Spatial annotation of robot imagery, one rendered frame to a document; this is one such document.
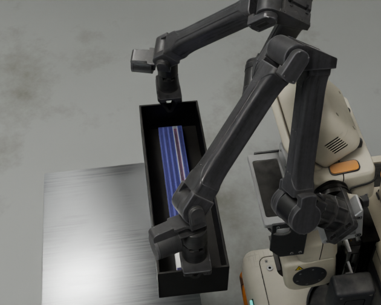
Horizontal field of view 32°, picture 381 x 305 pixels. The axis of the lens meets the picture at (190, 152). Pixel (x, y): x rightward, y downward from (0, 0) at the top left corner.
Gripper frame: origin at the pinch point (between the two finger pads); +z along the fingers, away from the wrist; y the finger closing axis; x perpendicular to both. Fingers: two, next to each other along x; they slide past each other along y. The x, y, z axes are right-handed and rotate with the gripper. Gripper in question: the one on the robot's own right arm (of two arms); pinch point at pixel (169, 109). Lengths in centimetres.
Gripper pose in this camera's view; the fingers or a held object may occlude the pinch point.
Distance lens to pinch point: 199.5
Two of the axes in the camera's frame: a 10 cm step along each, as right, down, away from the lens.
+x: 9.9, -1.0, 0.8
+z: 0.1, 6.6, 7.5
